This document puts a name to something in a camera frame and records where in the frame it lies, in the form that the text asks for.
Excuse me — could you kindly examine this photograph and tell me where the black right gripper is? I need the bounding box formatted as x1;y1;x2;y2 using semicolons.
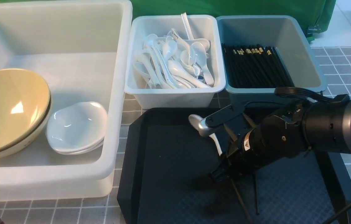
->
198;103;308;183

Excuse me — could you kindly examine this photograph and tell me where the white ceramic soup spoon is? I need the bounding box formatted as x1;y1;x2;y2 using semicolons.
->
188;114;222;156

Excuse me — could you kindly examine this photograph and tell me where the white square sauce dish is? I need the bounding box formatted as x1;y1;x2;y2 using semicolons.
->
46;101;108;152

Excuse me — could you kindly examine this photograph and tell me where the yellow noodle bowl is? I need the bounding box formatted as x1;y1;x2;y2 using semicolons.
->
0;68;51;151

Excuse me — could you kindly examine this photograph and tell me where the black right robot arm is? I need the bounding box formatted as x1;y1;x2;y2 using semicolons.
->
188;95;351;183

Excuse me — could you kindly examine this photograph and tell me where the yellow bowl in tub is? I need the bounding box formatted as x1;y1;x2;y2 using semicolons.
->
0;99;52;158

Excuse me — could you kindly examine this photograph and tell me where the black plastic serving tray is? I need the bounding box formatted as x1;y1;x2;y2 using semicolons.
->
117;108;351;224

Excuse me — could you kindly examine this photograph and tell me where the pile of black chopsticks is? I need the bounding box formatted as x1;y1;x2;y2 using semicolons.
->
222;44;295;88

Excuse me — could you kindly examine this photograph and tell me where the grey-blue plastic chopstick bin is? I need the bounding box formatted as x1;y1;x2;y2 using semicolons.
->
216;15;328;93

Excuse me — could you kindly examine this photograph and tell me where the white plastic spoon bin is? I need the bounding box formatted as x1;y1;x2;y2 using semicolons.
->
124;15;226;109

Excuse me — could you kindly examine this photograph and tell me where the pile of white spoons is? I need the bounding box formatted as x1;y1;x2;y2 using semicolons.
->
131;13;214;89

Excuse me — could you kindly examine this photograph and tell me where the white dish in tub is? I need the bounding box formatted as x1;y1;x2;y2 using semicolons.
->
54;139;104;155

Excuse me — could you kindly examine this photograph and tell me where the large white plastic tub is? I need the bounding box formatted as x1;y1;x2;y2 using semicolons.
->
0;0;133;201

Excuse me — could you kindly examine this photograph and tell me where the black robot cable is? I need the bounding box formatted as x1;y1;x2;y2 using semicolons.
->
274;87;333;103

